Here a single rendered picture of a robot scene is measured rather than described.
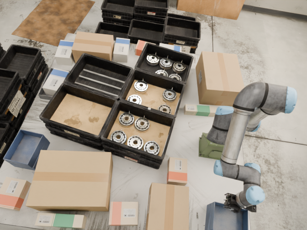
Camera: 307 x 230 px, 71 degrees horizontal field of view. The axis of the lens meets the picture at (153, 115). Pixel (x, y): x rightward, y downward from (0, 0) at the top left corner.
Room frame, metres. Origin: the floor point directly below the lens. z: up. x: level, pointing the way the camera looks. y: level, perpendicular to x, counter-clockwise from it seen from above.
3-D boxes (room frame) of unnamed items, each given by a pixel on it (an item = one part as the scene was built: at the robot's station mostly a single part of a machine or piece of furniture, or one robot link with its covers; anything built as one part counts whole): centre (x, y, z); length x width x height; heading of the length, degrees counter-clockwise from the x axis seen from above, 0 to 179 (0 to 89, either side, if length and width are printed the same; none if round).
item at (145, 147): (0.52, -0.03, 0.86); 0.10 x 0.10 x 0.01
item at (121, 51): (1.43, 0.39, 0.75); 0.20 x 0.12 x 0.09; 7
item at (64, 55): (1.26, 0.83, 0.75); 0.20 x 0.12 x 0.09; 8
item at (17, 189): (0.12, 0.71, 0.74); 0.16 x 0.12 x 0.07; 1
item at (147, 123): (0.68, 0.06, 0.86); 0.10 x 0.10 x 0.01
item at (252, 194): (0.28, -0.53, 1.12); 0.09 x 0.08 x 0.11; 175
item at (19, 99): (0.87, 1.21, 0.41); 0.31 x 0.02 x 0.16; 3
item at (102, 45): (1.33, 0.60, 0.78); 0.30 x 0.22 x 0.16; 98
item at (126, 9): (2.47, 0.69, 0.31); 0.40 x 0.30 x 0.34; 93
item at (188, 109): (0.96, -0.35, 0.73); 0.24 x 0.06 x 0.06; 99
